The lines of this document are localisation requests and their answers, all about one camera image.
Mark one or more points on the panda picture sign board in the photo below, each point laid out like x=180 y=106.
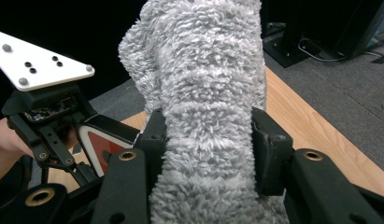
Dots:
x=102 y=146

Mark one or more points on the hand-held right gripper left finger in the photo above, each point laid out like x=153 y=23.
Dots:
x=121 y=193

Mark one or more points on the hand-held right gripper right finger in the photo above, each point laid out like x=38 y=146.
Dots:
x=314 y=193

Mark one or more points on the black metal stand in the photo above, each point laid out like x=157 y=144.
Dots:
x=283 y=53

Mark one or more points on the dark equipment cart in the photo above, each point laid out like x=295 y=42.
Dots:
x=367 y=25

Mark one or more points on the grey fluffy cloth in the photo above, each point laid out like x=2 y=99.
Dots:
x=205 y=93

